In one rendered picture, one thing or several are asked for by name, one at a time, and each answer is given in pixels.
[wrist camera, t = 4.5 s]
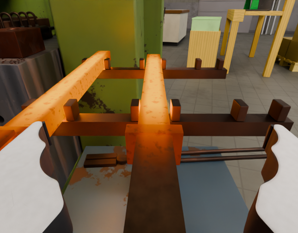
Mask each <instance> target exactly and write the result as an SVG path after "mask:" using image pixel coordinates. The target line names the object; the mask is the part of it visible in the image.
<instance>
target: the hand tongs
mask: <svg viewBox="0 0 298 233"><path fill-rule="evenodd" d="M261 151H265V149H263V148H262V147H253V148H232V149H211V150H190V151H182V153H181V155H191V154H212V153H241V152H261ZM266 158H267V155H266V154H259V155H238V156H217V157H197V158H181V161H180V163H182V162H203V161H223V160H243V159H266ZM116 163H118V164H120V165H124V164H126V163H127V155H126V154H120V155H118V156H117V153H99V154H87V155H86V158H85V161H84V168H94V167H114V166H116Z"/></svg>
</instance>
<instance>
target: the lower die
mask: <svg viewBox="0 0 298 233"><path fill-rule="evenodd" d="M2 19H3V23H4V26H5V28H11V27H12V25H11V22H10V19H9V18H2ZM12 19H13V22H14V25H15V27H21V25H20V21H19V19H18V18H17V17H15V18H12ZM21 19H22V22H23V25H24V27H29V26H28V25H29V24H28V21H27V18H25V17H21ZM29 19H30V23H31V25H32V27H35V26H36V25H35V21H34V17H33V16H30V17H29ZM36 19H37V23H38V25H39V26H41V25H46V26H48V27H50V23H49V19H48V18H37V16H36ZM0 29H2V26H1V24H0ZM42 37H43V40H44V39H48V38H52V37H53V35H52V31H51V30H50V31H49V33H45V34H42Z"/></svg>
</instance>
